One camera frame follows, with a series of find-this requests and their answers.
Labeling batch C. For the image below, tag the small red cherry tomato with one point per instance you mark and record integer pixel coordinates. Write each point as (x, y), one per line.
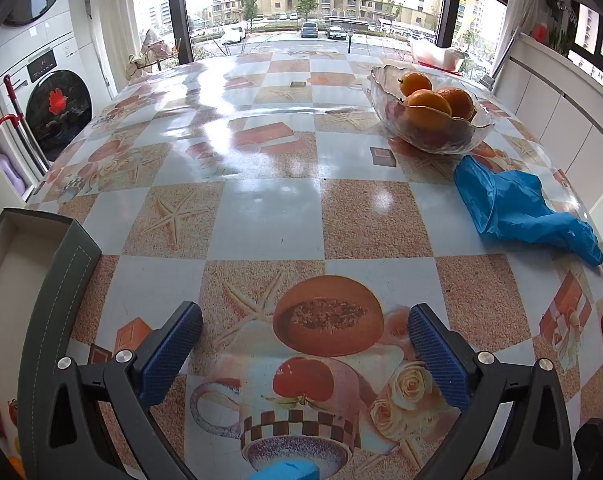
(12, 410)

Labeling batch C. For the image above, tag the grey stitched box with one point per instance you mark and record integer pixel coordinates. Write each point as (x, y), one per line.
(56, 300)

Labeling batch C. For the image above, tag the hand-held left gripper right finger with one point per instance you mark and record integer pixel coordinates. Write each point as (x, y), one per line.
(441, 360)

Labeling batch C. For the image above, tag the black lamp post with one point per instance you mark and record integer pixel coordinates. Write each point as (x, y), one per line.
(350, 42)

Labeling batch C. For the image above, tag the green potted plant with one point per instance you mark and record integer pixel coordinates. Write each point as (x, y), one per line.
(561, 42)

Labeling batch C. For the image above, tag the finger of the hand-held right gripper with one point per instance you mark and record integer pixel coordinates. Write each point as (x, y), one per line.
(599, 452)

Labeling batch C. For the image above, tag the orange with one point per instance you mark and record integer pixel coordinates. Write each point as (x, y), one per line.
(459, 101)
(415, 82)
(428, 107)

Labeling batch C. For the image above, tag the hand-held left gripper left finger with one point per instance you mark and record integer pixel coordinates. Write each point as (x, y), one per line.
(171, 355)

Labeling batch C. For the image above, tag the blue rubber glove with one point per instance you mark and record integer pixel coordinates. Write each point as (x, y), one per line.
(506, 200)

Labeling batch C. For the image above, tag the white curtain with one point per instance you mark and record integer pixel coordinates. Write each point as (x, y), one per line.
(109, 25)

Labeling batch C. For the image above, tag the white cabinets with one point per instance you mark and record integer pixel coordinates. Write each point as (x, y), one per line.
(546, 105)

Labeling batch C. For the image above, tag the clear glass bowl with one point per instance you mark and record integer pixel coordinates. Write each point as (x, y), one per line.
(431, 140)

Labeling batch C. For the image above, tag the silver car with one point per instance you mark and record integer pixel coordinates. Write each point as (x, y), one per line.
(335, 32)

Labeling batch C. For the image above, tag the red ornament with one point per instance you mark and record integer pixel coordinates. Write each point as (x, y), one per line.
(540, 32)

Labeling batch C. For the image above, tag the dark hanging ornament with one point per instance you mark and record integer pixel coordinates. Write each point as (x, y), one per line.
(564, 7)

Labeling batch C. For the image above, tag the clear plastic container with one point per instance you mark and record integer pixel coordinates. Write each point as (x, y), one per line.
(431, 52)

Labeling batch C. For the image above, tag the white car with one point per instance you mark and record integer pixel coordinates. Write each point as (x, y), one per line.
(234, 35)

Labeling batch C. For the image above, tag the dark van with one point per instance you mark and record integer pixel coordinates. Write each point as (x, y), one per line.
(310, 30)

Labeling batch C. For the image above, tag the white washing machine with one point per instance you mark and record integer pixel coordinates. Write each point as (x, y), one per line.
(56, 105)

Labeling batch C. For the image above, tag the purple plastic item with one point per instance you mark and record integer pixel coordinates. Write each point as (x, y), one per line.
(9, 170)

